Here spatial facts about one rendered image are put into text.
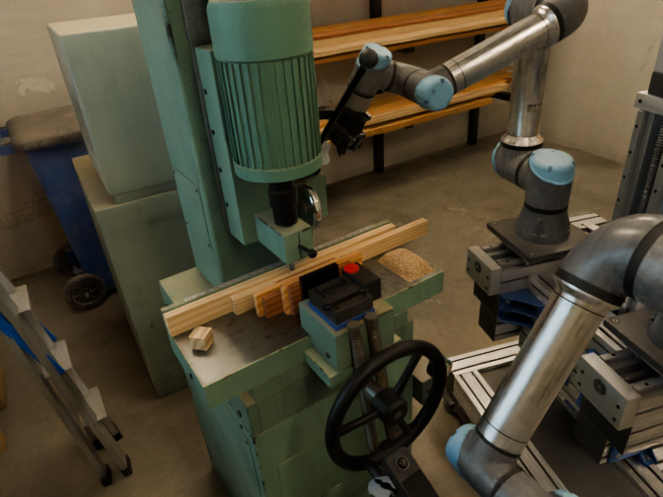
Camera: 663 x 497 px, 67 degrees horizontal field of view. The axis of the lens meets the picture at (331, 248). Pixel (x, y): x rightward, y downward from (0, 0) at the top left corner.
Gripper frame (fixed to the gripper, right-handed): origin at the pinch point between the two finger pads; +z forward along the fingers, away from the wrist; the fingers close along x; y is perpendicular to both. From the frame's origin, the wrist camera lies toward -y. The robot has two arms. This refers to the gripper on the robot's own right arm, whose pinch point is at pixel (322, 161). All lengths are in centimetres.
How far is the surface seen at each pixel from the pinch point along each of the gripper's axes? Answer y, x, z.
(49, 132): -128, -9, 79
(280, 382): 40, -52, 11
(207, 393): 34, -66, 8
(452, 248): 23, 145, 93
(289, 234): 21.2, -38.8, -9.1
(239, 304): 22, -48, 8
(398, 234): 31.7, -6.1, -2.6
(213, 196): -1.1, -38.4, -0.6
